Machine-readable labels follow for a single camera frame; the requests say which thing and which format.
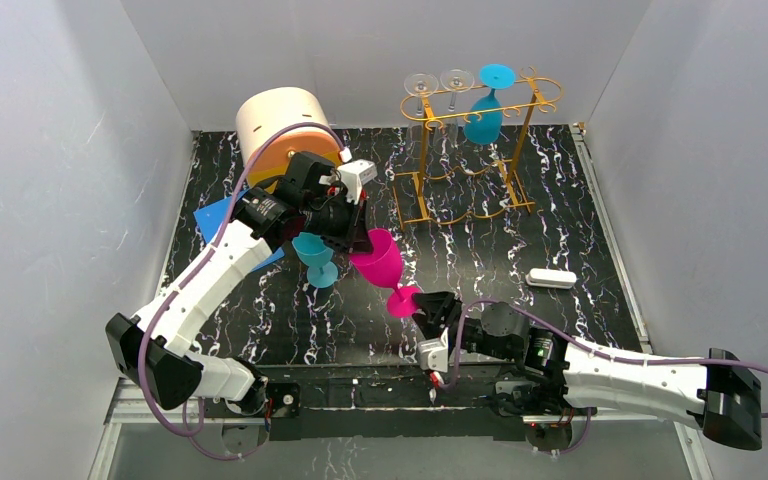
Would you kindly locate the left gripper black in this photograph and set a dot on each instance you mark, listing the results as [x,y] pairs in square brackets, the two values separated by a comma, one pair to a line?
[349,230]

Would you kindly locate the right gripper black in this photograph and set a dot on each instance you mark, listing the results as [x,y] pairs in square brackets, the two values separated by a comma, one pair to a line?
[450,318]

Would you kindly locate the magenta wine glass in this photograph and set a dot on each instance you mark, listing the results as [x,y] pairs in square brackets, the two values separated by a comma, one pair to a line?
[383,268]

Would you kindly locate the light blue wine glass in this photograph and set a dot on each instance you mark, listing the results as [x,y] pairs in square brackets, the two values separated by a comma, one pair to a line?
[312,251]

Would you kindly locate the white cylindrical drawer box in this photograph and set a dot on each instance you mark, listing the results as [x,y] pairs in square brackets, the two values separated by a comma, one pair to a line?
[267,112]

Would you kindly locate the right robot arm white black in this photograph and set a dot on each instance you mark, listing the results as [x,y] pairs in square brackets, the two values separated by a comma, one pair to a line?
[555,373]

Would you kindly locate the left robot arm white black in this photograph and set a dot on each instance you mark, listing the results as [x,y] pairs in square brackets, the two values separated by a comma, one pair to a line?
[153,346]

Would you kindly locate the clear wine glass right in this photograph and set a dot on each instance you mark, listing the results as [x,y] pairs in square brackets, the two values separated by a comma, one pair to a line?
[454,81]

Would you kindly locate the clear wine glass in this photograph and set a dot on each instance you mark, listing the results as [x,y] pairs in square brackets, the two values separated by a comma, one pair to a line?
[420,86]
[454,81]

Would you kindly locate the teal wine glass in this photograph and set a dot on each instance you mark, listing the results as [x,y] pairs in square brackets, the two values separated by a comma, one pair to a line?
[483,126]

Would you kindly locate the clear wine glass left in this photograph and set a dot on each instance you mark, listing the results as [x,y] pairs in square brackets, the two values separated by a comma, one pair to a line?
[420,86]

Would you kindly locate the white oblong case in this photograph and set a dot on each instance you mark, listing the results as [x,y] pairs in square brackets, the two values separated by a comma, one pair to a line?
[549,278]

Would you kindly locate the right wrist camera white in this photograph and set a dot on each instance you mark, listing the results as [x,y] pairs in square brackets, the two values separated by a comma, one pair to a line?
[433,357]

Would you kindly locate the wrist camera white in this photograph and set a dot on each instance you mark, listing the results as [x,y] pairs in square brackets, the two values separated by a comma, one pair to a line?
[354,175]
[433,357]

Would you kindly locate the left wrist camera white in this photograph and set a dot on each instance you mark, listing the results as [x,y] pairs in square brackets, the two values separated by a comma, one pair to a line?
[354,175]

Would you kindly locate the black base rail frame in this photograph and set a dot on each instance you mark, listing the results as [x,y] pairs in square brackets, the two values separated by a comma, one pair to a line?
[391,401]

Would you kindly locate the gold wire glass rack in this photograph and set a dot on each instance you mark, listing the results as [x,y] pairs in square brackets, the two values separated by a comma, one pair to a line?
[531,92]

